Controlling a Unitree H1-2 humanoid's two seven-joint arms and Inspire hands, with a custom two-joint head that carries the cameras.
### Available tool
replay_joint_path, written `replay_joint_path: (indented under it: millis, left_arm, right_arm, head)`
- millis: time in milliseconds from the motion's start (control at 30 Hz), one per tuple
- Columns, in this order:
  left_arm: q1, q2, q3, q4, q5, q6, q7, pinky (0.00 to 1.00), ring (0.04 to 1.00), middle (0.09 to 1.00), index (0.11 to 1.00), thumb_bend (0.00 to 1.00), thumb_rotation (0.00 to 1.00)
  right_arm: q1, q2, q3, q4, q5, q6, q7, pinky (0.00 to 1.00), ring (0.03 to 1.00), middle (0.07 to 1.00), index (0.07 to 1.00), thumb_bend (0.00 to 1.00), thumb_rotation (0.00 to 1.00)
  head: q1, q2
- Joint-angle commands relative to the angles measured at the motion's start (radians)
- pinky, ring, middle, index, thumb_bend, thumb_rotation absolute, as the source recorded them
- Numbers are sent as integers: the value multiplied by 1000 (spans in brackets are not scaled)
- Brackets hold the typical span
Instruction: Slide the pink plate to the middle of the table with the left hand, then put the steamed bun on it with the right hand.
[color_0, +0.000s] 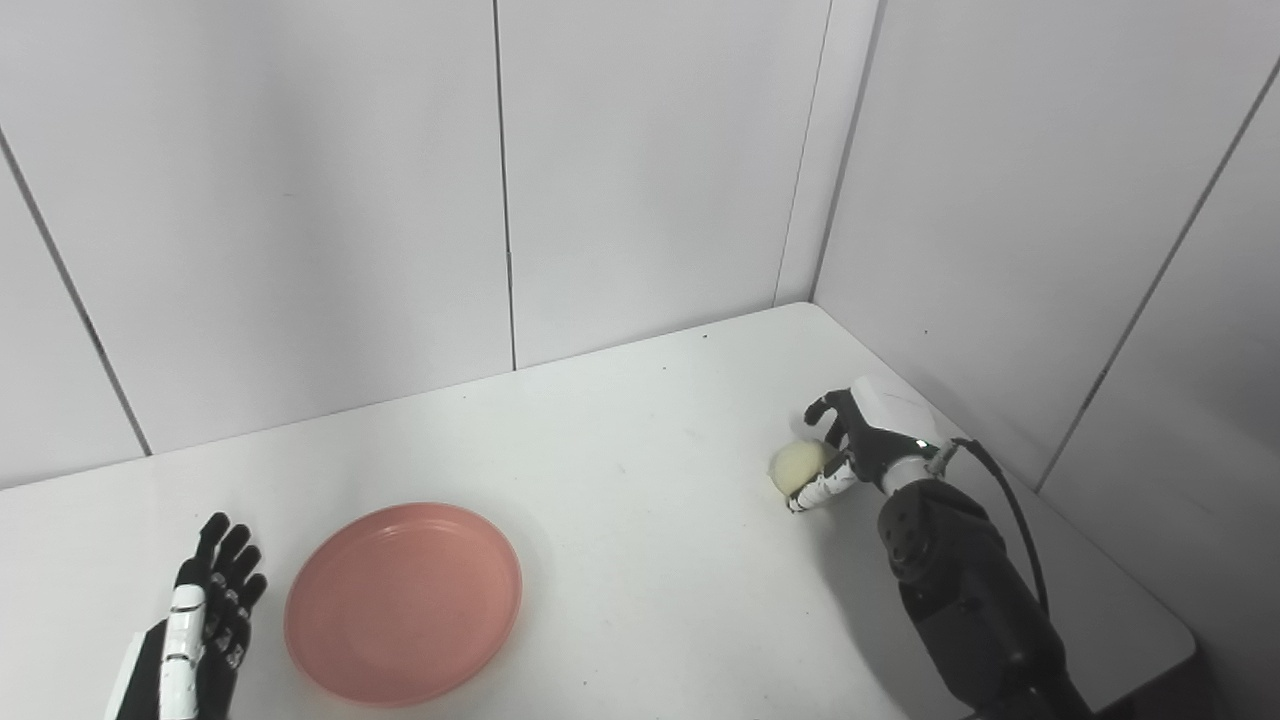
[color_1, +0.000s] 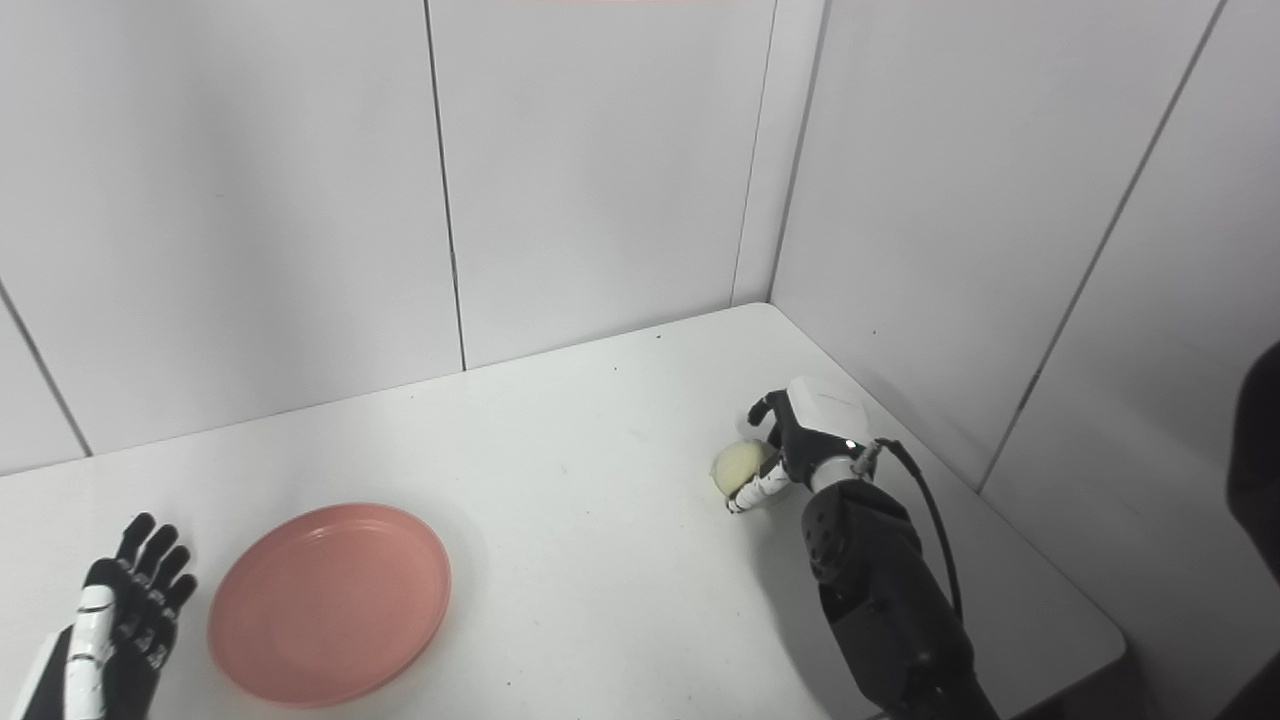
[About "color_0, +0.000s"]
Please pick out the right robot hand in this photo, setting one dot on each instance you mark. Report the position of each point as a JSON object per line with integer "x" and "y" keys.
{"x": 860, "y": 440}

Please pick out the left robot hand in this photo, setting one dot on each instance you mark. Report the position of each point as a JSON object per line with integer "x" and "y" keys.
{"x": 200, "y": 630}

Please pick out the white steamed bun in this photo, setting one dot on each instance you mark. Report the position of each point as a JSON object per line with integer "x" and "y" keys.
{"x": 795, "y": 467}

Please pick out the pink plate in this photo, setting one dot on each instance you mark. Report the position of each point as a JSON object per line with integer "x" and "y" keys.
{"x": 402, "y": 603}

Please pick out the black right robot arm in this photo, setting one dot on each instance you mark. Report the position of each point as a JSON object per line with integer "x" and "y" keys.
{"x": 965, "y": 590}

